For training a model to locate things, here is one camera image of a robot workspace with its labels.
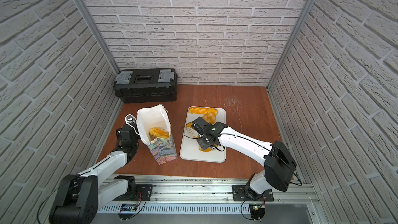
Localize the round knotted bun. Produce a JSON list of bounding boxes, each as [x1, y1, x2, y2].
[[202, 113, 217, 124]]

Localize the white paper bag colourful bottom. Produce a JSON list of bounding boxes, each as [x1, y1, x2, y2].
[[125, 104, 178, 165]]

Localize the long twisted bread top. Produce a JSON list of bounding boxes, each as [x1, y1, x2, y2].
[[189, 107, 218, 115]]

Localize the croissant bread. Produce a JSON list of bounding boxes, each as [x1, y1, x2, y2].
[[149, 127, 170, 140]]

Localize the small rectangular golden loaf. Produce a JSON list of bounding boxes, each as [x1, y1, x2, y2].
[[186, 122, 199, 139]]

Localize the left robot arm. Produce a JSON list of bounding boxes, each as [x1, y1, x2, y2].
[[49, 115, 140, 224]]

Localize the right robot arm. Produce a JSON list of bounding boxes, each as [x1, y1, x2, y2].
[[191, 117, 297, 200]]

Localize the white rectangular tray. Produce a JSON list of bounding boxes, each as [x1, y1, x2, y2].
[[180, 111, 227, 163]]

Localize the black plastic toolbox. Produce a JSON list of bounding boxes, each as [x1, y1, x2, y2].
[[113, 68, 178, 104]]

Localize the left small circuit board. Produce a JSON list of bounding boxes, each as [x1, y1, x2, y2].
[[118, 204, 141, 220]]

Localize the small circuit board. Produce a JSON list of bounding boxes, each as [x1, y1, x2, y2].
[[249, 204, 265, 221], [118, 204, 141, 220]]

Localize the right small circuit board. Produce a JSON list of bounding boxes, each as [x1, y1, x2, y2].
[[249, 204, 265, 221]]

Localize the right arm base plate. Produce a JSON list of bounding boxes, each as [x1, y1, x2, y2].
[[232, 185, 274, 202]]

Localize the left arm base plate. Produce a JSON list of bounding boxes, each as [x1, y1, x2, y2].
[[123, 184, 153, 201]]

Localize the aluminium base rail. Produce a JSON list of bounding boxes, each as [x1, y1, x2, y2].
[[102, 174, 322, 215]]

